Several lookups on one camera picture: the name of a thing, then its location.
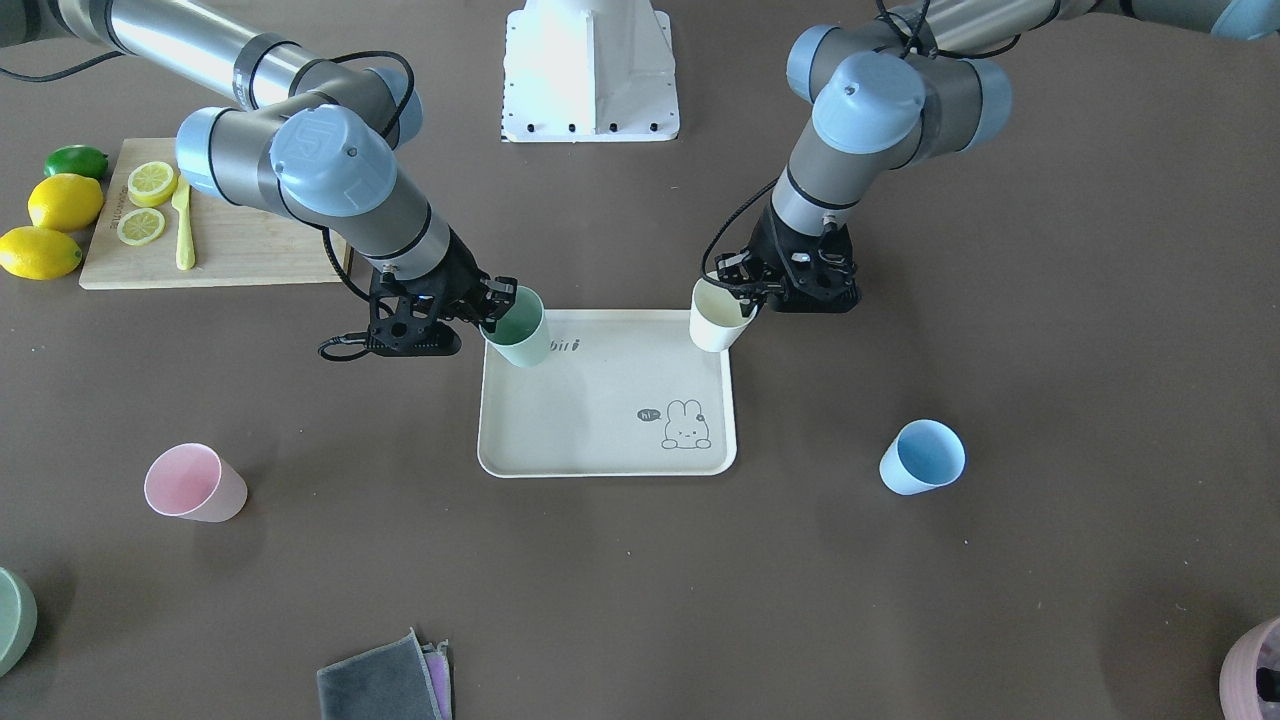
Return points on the blue cup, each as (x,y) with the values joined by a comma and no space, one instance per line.
(925,455)

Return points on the green cup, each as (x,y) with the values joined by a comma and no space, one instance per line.
(522,336)

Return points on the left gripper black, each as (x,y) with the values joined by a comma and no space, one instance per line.
(764,246)

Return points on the cream rabbit tray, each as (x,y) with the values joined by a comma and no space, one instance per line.
(622,393)

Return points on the grey folded cloth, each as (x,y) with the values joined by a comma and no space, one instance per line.
(406,679)

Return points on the wooden cutting board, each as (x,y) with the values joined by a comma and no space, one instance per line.
(233,246)

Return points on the pink cup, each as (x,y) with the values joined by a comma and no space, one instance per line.
(191,481)

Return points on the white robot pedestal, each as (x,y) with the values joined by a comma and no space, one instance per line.
(589,71)

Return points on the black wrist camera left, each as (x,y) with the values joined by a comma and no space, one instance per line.
(823,286)

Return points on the cream cup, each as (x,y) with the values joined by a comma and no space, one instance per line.
(717,318)

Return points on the lemon slice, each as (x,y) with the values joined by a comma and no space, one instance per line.
(151,184)
(141,226)

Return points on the yellow plastic knife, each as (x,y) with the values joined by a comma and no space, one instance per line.
(185,250)

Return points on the green lime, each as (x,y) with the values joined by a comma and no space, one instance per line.
(80,160)

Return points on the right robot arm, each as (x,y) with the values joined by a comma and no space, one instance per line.
(309,139)

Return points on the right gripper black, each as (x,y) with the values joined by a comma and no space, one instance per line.
(461,277)

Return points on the pink bowl with ice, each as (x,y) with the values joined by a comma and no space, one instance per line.
(1248,678)

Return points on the yellow lemon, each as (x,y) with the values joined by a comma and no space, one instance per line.
(39,253)
(65,202)

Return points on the green bowl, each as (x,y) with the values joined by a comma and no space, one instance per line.
(19,615)

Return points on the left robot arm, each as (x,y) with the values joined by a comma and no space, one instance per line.
(918,82)

